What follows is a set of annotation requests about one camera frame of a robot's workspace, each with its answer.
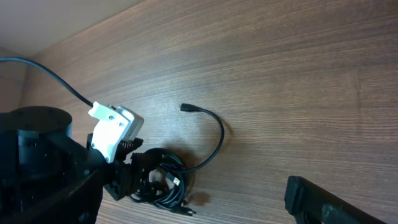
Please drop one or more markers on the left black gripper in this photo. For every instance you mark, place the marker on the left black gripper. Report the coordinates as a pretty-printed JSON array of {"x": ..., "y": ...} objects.
[{"x": 91, "y": 172}]

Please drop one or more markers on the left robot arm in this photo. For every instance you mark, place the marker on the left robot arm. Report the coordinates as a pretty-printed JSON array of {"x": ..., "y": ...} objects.
[{"x": 47, "y": 177}]

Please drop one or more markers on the black USB cable long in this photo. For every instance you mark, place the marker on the black USB cable long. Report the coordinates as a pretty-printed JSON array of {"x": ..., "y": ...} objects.
[{"x": 190, "y": 108}]

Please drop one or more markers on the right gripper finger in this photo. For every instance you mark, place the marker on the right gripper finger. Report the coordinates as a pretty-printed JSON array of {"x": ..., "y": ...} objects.
[{"x": 311, "y": 204}]

